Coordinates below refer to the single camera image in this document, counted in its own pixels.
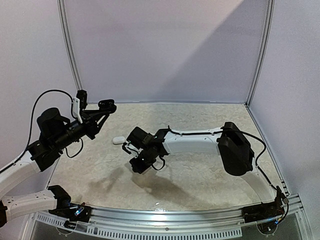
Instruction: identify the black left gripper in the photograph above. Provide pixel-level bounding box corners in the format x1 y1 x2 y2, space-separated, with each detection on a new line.
53 109 109 151

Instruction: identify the black oval charging case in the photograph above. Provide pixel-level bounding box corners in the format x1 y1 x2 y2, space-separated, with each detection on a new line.
98 99 117 114

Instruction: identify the white earbud charging case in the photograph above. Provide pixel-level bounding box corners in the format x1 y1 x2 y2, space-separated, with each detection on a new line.
112 136 126 145

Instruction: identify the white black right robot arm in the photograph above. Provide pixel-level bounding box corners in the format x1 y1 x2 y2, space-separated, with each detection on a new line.
122 121 281 218

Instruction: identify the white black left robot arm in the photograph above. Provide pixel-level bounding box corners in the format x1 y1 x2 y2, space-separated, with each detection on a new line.
0 100 117 226

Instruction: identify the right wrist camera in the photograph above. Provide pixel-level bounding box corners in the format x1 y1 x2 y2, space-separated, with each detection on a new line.
122 141 142 158

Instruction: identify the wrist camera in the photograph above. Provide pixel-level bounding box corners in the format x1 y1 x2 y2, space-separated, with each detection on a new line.
71 89 88 124
122 141 142 158

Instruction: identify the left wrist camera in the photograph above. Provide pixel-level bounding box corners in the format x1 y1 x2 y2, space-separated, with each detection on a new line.
71 89 88 124

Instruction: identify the aluminium front rail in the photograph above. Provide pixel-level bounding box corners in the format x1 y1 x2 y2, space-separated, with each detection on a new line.
29 192 304 238

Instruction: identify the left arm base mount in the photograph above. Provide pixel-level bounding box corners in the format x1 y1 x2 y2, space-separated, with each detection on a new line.
48 199 92 223

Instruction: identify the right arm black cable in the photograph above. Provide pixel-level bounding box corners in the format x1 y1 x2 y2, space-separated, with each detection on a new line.
152 125 286 198

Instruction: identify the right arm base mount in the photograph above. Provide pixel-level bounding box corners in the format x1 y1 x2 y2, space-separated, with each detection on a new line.
241 195 289 223

